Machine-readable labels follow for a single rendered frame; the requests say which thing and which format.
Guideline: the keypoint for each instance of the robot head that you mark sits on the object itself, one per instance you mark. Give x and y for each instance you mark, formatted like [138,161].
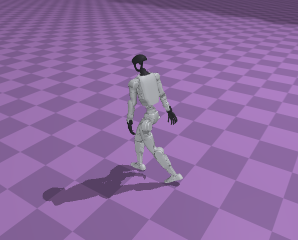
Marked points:
[139,59]

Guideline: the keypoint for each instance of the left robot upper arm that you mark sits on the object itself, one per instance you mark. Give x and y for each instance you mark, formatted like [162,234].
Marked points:
[133,85]

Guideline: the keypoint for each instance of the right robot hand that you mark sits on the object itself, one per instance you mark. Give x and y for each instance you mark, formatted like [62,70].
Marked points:
[171,115]

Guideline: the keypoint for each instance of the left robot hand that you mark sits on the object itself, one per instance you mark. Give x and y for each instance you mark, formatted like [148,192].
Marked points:
[130,127]

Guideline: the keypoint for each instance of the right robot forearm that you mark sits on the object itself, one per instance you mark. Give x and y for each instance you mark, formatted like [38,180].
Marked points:
[165,102]

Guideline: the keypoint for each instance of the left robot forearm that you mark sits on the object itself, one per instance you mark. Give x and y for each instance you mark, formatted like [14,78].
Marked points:
[131,110]

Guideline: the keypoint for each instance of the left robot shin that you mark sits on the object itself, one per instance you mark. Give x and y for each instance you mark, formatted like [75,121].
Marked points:
[164,162]

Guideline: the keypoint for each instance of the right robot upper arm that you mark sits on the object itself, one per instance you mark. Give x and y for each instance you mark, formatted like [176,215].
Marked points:
[160,88]

